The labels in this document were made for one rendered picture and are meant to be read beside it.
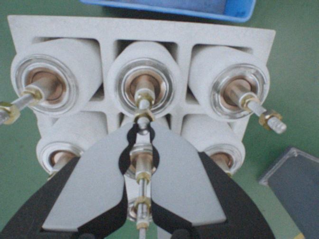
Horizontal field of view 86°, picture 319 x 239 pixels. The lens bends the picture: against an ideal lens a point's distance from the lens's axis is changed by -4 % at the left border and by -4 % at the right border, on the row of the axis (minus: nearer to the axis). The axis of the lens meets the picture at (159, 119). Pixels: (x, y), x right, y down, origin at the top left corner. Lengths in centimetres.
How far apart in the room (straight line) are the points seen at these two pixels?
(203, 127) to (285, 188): 49
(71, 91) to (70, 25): 10
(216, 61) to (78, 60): 17
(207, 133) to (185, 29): 16
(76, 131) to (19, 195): 64
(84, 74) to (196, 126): 19
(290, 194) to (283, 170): 8
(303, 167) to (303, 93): 24
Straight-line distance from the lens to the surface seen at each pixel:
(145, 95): 18
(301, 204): 71
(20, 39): 34
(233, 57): 24
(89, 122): 31
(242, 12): 40
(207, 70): 24
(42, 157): 31
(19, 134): 68
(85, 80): 24
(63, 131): 29
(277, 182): 76
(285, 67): 60
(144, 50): 22
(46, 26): 32
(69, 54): 24
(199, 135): 29
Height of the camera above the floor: 46
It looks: 61 degrees down
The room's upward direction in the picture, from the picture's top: 174 degrees clockwise
